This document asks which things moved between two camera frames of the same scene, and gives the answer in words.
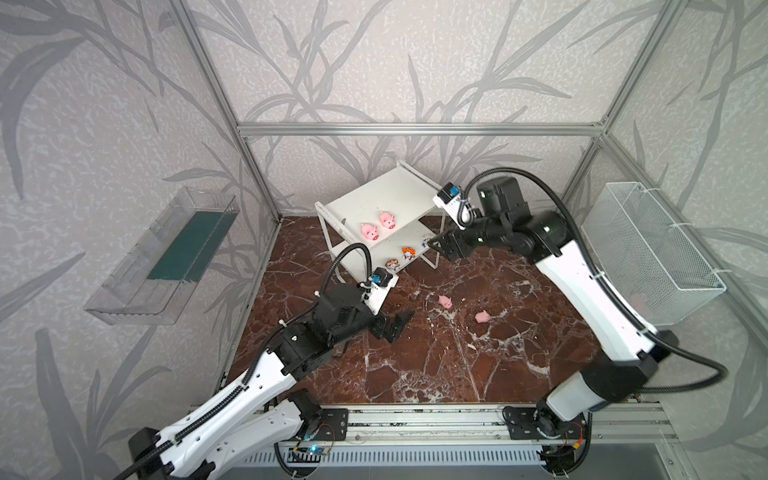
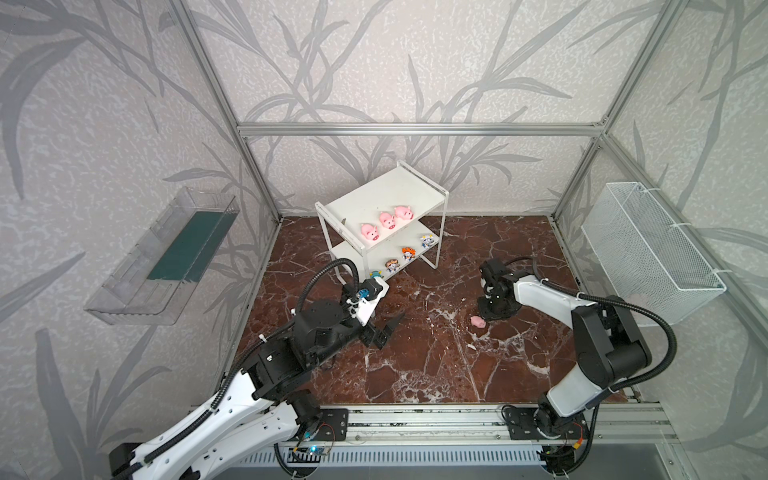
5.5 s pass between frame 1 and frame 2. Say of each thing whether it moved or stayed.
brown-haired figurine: stayed
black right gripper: moved
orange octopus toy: stayed
